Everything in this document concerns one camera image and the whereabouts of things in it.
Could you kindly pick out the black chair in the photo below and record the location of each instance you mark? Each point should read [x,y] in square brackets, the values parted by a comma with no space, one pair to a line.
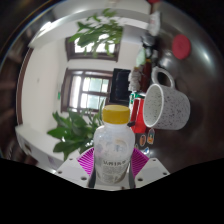
[120,86]

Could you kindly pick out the potted green plant white pot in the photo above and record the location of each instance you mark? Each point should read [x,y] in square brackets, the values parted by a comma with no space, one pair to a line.
[71,133]
[96,33]

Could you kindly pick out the white speckled mug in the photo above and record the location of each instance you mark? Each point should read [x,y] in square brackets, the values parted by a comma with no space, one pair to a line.
[168,108]

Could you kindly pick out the dark-framed window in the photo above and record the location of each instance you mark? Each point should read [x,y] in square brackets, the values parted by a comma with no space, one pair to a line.
[83,50]

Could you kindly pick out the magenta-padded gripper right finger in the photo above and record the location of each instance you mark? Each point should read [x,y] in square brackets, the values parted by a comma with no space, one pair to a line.
[151,170]

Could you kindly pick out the dark wooden double door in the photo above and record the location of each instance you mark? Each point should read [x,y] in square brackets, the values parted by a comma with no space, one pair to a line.
[86,91]

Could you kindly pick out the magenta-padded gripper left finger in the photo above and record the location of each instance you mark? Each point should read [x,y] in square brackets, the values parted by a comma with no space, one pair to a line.
[71,170]

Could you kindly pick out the printed white leaflet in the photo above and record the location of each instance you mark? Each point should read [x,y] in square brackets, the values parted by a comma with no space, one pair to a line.
[154,23]

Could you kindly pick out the yellow-capped clear drink bottle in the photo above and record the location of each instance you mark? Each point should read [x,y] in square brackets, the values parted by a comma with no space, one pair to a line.
[114,150]

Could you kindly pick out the round blue sticker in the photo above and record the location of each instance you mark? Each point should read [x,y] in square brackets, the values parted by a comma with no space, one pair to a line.
[146,150]

